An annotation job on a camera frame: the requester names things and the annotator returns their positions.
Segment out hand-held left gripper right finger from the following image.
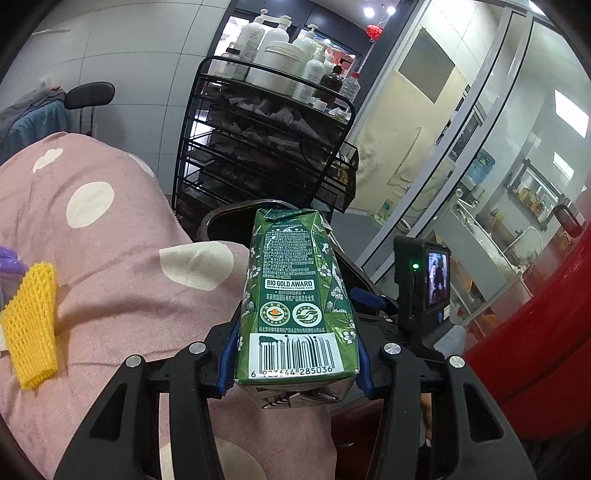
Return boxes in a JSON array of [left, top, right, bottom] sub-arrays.
[[353, 342, 539, 480]]

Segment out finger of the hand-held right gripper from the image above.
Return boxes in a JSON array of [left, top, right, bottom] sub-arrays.
[[348, 286, 402, 325]]

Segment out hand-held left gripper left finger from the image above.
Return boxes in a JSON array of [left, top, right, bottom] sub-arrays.
[[53, 318, 243, 480]]

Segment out green drink carton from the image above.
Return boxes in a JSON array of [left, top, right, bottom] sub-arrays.
[[233, 208, 361, 411]]

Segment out blue water dispenser jug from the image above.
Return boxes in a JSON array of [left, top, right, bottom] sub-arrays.
[[464, 150, 496, 191]]

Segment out glass sliding door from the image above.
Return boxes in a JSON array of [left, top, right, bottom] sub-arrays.
[[358, 0, 591, 333]]

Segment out pink polka dot blanket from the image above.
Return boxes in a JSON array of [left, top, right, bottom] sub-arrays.
[[0, 131, 338, 480]]

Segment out yellow foam net sleeve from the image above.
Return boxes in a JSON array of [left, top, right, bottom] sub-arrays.
[[0, 262, 60, 391]]

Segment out clear bottle with red cap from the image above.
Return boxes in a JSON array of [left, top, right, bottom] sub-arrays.
[[342, 71, 361, 103]]

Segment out brown pump bottle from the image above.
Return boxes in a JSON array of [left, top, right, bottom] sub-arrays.
[[322, 65, 345, 100]]

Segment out purple plastic wrapper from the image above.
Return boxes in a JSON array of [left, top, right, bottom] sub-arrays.
[[0, 244, 28, 278]]

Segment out group of white pump bottles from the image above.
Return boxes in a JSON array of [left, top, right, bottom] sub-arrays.
[[210, 8, 345, 104]]

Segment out massage bed with blue cover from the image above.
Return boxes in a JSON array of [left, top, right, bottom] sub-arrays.
[[9, 99, 75, 158]]

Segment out black round stool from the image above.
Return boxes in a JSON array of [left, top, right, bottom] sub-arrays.
[[65, 82, 116, 137]]

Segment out grey towel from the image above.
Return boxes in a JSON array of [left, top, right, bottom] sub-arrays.
[[0, 88, 68, 134]]

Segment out black wire rack cart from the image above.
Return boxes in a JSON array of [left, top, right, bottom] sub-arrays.
[[172, 56, 360, 232]]

